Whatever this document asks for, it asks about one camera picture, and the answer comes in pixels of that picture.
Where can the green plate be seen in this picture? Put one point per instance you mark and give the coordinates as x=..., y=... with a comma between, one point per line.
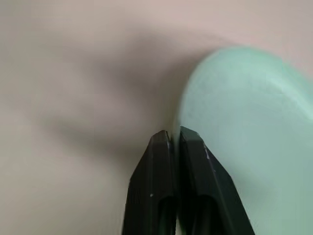
x=256, y=117

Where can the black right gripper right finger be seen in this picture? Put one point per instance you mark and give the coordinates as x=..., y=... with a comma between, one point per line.
x=207, y=181

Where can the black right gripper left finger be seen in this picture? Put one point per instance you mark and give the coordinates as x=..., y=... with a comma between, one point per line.
x=152, y=171

